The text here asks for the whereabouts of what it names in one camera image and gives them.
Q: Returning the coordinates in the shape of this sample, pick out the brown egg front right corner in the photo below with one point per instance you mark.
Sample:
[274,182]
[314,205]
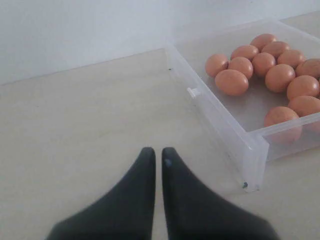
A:
[305,105]

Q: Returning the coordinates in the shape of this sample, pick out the clear plastic bin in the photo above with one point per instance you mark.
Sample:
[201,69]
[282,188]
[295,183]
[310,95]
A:
[238,121]

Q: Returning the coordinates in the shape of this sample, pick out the brown egg column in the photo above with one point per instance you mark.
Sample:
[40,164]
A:
[303,85]
[310,67]
[291,57]
[276,48]

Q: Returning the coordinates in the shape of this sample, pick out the brown egg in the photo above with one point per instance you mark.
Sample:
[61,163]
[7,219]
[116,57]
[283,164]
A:
[262,40]
[281,114]
[279,77]
[231,82]
[262,62]
[215,64]
[246,51]

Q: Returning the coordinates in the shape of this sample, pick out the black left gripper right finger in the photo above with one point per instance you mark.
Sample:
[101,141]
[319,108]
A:
[194,212]

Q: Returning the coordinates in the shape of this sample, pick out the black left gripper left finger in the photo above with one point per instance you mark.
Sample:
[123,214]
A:
[126,212]

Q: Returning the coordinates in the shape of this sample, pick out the brown egg second row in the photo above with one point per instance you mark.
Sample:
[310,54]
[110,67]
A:
[242,65]

